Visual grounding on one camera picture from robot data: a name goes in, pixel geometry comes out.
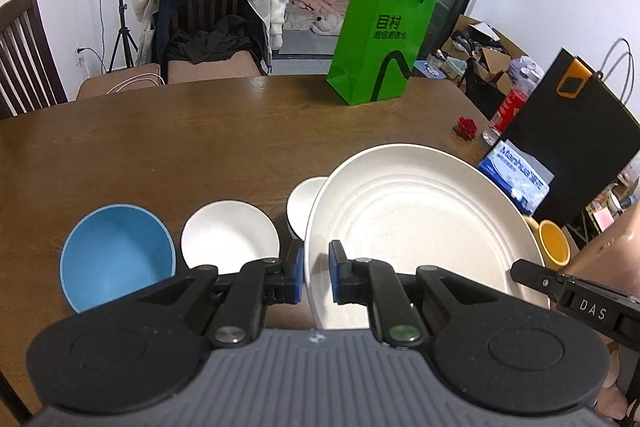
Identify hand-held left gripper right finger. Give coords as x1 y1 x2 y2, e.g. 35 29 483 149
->
327 239 496 348

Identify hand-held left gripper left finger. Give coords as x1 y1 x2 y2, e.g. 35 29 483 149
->
135 238 307 348

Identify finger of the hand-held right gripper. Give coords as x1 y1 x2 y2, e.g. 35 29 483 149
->
511 258 568 304

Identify white bowl with black rim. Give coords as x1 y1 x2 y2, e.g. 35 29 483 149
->
286 176 329 240
181 200 281 275

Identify beige round plate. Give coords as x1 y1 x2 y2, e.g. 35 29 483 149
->
304 145 551 330

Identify blue bowl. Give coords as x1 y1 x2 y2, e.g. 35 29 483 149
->
60 204 176 314

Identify person's right hand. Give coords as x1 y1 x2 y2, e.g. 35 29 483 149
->
595 342 640 423

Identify yellow mug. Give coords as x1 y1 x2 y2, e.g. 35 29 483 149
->
522 216 572 271

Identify blue tissue pack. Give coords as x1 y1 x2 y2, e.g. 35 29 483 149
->
476 139 555 215

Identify black paper bag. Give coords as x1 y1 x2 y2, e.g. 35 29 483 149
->
500 38 640 228

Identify small red flower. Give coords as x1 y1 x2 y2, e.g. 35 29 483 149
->
452 116 478 142

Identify red label plastic bottle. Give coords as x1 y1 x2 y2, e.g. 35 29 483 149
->
482 88 531 145

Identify green paper bag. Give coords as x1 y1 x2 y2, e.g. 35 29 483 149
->
326 0 439 106

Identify dark wooden chair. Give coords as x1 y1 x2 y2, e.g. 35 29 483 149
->
0 0 163 122
160 0 271 85

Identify blue round tin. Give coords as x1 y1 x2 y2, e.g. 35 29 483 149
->
414 59 447 78

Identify open cardboard box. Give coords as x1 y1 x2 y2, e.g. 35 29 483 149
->
440 14 531 108

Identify black cloth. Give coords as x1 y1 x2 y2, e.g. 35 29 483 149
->
167 16 261 64

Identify white plush toy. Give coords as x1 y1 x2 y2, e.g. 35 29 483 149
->
310 14 341 36

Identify pink blanket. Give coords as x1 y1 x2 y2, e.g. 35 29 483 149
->
290 0 351 30

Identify dark blue pants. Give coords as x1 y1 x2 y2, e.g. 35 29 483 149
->
155 0 179 62

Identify white cable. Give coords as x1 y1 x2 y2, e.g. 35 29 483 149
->
107 72 163 94

